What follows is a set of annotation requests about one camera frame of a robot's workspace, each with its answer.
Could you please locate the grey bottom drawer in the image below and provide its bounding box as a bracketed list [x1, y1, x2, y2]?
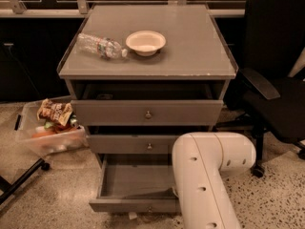
[90, 154, 180, 213]

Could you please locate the grey drawer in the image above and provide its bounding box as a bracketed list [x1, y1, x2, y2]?
[86, 126, 212, 156]
[70, 83, 224, 127]
[90, 154, 180, 213]

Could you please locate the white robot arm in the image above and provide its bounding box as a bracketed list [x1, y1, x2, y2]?
[172, 132, 256, 229]

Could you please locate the grey drawer cabinet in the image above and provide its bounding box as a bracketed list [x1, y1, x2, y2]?
[56, 4, 239, 164]

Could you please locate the grey top drawer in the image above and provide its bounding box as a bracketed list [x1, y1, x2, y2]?
[70, 83, 224, 127]

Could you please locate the grey middle drawer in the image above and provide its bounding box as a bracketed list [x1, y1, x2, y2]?
[86, 126, 212, 156]

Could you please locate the white paper bowl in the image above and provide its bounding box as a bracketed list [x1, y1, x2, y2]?
[126, 31, 166, 56]

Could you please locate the clear plastic water bottle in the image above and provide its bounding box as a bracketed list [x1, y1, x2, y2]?
[76, 33, 128, 59]

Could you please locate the brown snack bag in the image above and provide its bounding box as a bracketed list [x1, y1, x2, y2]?
[37, 98, 72, 126]

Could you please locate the clear plastic storage bin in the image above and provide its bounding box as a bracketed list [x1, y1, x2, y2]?
[15, 100, 88, 156]

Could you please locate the small white paper scrap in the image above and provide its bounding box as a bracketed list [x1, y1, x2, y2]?
[128, 212, 137, 220]

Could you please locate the black office chair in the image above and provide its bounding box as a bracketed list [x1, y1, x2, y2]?
[223, 0, 305, 177]

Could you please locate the metal window railing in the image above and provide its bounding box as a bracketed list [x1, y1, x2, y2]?
[0, 0, 246, 19]

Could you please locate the black wheeled stand leg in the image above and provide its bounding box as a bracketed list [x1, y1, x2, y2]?
[0, 158, 51, 204]

